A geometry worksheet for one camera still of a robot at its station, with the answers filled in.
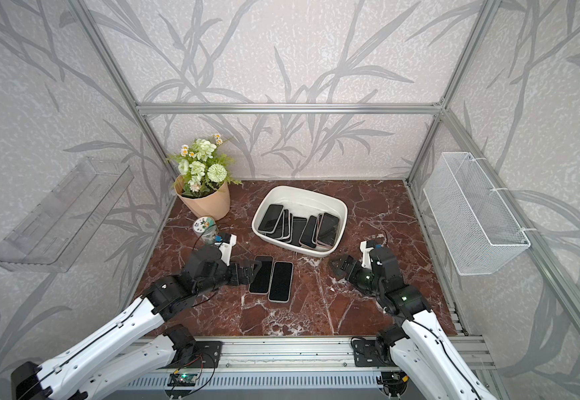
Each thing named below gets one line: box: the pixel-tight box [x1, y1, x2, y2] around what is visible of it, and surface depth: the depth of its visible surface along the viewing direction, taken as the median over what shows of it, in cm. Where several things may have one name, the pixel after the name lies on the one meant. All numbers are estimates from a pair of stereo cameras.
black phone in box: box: [258, 204, 285, 234], surface depth 107 cm
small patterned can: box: [192, 215, 219, 245], surface depth 96 cm
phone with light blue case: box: [268, 260, 294, 304], surface depth 91 cm
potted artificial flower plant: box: [167, 133, 243, 221], surface depth 88 cm
